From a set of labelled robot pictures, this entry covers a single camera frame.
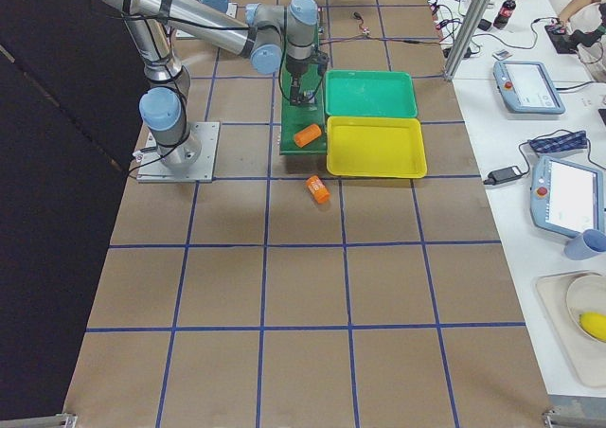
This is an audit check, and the blue plaid cloth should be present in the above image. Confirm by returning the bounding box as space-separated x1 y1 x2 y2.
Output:
527 131 589 154

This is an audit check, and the upper teach pendant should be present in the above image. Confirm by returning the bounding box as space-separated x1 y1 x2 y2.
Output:
492 61 565 116

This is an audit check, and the yellow banana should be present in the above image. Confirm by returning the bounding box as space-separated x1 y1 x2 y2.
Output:
579 312 606 341

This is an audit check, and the black side curtain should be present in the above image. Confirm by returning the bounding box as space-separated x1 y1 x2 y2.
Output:
1 0 148 419

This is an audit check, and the cream bowl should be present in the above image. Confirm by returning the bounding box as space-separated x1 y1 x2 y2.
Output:
565 275 605 343

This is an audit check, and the lower teach pendant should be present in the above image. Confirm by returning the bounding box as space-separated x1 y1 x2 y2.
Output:
530 155 605 238

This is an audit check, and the orange cylinder labelled 4680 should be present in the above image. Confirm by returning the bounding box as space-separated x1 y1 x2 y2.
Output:
306 175 330 205

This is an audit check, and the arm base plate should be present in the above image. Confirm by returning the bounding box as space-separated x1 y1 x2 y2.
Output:
134 122 221 183

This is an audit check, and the red black power cable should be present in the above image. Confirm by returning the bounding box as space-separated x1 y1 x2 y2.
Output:
353 10 449 48

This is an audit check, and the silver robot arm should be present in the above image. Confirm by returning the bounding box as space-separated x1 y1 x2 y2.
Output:
100 0 329 183

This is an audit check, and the green conveyor belt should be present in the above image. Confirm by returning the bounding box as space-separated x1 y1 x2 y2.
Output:
278 17 330 155

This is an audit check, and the teach pendant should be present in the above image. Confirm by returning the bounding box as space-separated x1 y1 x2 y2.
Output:
492 61 565 116
530 155 605 238

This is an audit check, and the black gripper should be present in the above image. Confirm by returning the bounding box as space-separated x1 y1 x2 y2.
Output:
286 51 330 106

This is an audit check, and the beige serving tray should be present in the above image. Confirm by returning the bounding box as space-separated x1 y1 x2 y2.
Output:
536 271 605 389

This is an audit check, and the yellow plastic tray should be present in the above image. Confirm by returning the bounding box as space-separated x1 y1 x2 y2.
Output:
327 116 427 179

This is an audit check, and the plain orange cylinder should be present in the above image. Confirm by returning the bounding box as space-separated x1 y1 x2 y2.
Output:
294 123 322 148

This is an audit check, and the aluminium frame post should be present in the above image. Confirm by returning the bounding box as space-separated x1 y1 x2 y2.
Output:
444 0 490 80

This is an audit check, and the cola bottle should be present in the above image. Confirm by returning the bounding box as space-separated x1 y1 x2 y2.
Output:
492 0 517 29

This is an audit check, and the green plastic tray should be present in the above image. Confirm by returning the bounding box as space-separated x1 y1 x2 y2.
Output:
325 69 418 118

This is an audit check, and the black power brick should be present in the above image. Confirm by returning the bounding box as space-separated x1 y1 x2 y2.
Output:
484 166 523 186

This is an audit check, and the blue plastic cup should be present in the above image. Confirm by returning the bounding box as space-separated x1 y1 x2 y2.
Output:
563 229 605 260

